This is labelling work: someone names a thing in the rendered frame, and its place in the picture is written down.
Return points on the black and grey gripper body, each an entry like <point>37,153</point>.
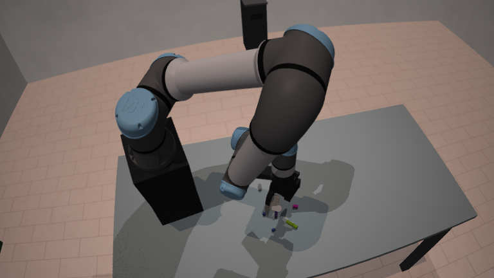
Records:
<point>287,187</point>

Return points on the olive green rectangular rod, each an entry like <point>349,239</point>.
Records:
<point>292,224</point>

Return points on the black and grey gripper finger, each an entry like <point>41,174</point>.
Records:
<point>272,202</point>

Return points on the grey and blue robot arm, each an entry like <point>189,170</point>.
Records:
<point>293,72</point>

